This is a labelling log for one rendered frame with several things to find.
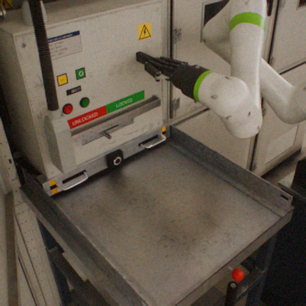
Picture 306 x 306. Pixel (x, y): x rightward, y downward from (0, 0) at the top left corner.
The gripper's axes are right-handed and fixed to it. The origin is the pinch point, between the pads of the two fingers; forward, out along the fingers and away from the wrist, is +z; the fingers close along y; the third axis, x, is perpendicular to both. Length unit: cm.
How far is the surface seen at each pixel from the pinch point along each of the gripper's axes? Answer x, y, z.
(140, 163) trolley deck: -38.4, -5.1, -1.9
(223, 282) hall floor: -123, 29, -23
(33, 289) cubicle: -92, -52, 16
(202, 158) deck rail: -37.6, 13.4, -15.5
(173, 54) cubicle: -9.3, 25.5, 14.1
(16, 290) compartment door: -39, -63, -21
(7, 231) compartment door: -39, -56, 0
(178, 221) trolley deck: -38, -15, -32
